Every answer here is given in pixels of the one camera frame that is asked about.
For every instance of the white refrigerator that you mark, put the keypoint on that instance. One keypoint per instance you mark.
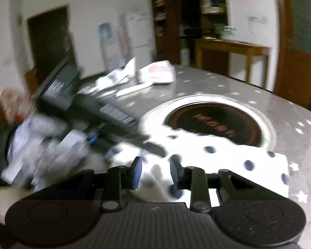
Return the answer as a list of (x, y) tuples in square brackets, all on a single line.
[(139, 39)]

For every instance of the pink white tissue pack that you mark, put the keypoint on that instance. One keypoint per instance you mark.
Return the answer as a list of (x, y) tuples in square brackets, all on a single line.
[(160, 72)]

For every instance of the left gloved hand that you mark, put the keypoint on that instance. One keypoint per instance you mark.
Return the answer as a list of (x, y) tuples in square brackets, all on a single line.
[(43, 151)]

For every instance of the white folded paper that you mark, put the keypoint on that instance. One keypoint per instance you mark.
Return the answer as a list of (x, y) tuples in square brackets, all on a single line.
[(117, 76)]

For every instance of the white red marker pen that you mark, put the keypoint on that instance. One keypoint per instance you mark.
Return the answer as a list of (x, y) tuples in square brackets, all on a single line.
[(133, 89)]

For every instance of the dark wooden shelf cabinet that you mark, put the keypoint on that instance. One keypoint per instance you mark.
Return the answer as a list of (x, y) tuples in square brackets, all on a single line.
[(178, 24)]

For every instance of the brown wooden door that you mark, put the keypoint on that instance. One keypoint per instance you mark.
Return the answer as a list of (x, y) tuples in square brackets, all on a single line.
[(293, 79)]

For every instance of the wooden console table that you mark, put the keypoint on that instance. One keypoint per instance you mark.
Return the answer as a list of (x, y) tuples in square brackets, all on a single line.
[(234, 59)]

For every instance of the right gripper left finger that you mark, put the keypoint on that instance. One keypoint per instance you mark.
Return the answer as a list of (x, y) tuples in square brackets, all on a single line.
[(117, 179)]

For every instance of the black round induction cooktop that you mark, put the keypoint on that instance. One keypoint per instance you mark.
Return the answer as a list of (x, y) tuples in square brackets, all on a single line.
[(217, 119)]

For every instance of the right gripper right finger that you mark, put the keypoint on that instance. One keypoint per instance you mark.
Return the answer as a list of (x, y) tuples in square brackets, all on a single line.
[(193, 179)]

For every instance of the glass jar on table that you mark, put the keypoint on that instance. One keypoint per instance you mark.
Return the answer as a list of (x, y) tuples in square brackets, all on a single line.
[(225, 32)]

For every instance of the white polka dot garment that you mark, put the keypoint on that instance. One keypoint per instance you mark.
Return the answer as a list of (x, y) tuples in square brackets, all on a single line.
[(208, 152)]

